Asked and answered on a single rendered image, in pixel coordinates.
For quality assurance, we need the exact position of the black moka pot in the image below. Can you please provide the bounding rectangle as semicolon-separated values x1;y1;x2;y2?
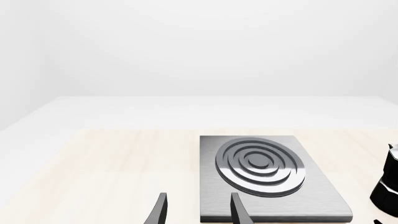
369;143;398;224

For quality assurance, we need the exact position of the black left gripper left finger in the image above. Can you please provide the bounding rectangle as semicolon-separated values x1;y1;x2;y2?
144;192;168;224

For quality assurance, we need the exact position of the flat black stove plate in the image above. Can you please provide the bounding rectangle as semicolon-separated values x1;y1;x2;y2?
199;134;354;223

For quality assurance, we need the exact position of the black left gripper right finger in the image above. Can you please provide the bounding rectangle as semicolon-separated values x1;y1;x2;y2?
230;192;253;224

